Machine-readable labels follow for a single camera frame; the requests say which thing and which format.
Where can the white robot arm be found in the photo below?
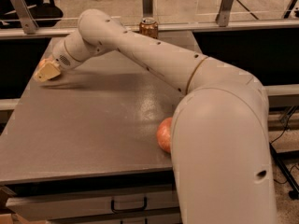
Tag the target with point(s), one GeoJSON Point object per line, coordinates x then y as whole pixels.
{"type": "Point", "coordinates": [219, 132]}

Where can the black office chair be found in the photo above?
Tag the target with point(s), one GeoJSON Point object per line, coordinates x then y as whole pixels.
{"type": "Point", "coordinates": [45, 12]}

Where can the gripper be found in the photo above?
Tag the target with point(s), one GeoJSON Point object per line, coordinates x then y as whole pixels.
{"type": "Point", "coordinates": [61, 56]}

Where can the red apple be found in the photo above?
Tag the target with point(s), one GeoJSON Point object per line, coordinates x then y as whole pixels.
{"type": "Point", "coordinates": [163, 135]}

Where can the grey horizontal rail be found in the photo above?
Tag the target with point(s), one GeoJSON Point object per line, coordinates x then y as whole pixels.
{"type": "Point", "coordinates": [7, 34]}

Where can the brown soda can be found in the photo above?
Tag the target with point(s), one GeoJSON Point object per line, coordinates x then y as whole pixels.
{"type": "Point", "coordinates": [149, 27]}

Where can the middle metal bracket post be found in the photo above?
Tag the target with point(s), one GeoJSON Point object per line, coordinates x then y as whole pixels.
{"type": "Point", "coordinates": [147, 6]}

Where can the black drawer handle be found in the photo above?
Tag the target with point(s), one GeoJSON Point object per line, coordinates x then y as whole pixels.
{"type": "Point", "coordinates": [122, 206]}

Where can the black stand leg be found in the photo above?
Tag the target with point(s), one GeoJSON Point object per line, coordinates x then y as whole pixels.
{"type": "Point", "coordinates": [279, 160]}

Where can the orange fruit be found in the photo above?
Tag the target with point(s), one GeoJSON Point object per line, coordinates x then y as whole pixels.
{"type": "Point", "coordinates": [42, 62]}

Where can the metal bracket post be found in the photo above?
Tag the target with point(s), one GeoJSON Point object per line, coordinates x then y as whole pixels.
{"type": "Point", "coordinates": [147, 6]}
{"type": "Point", "coordinates": [223, 15]}
{"type": "Point", "coordinates": [28, 24]}

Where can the grey cabinet drawer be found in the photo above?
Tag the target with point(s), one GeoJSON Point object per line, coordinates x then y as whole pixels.
{"type": "Point", "coordinates": [89, 203]}

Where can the right metal bracket post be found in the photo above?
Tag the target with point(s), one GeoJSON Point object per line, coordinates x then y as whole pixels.
{"type": "Point", "coordinates": [223, 15]}

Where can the left metal bracket post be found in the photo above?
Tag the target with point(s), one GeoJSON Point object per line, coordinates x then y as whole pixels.
{"type": "Point", "coordinates": [28, 24]}

